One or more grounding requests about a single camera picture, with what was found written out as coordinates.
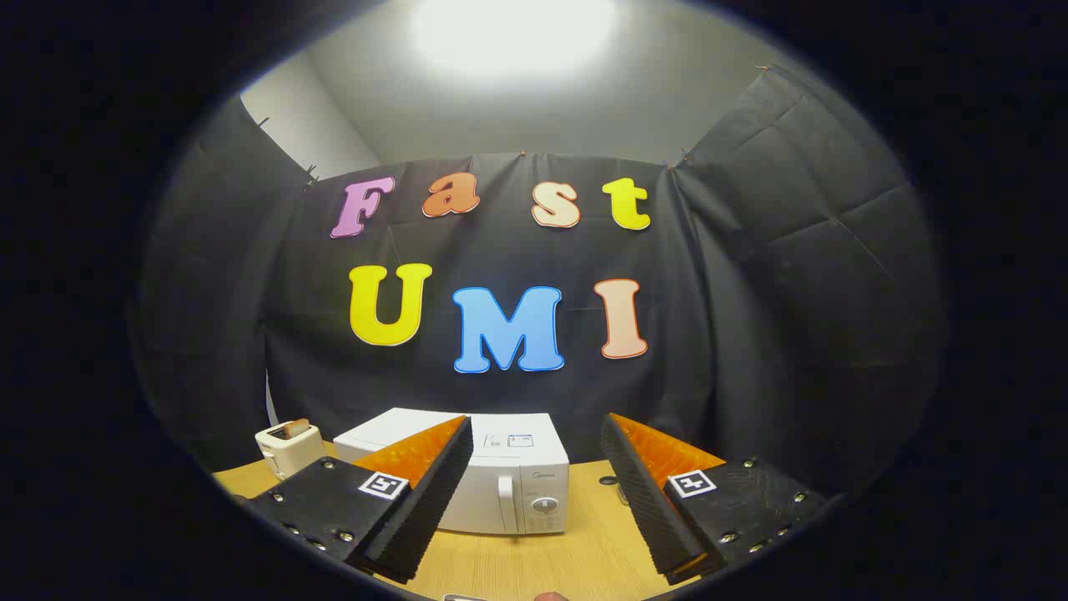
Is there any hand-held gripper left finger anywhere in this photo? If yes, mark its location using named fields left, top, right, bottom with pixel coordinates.
left=249, top=415, right=474, bottom=585

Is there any white microwave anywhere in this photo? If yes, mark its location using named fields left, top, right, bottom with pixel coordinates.
left=333, top=407, right=571, bottom=536

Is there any cream toaster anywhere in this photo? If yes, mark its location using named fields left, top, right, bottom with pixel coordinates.
left=254, top=420, right=328, bottom=481

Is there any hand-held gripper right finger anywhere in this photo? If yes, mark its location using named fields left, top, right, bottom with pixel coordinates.
left=601, top=412, right=829, bottom=585

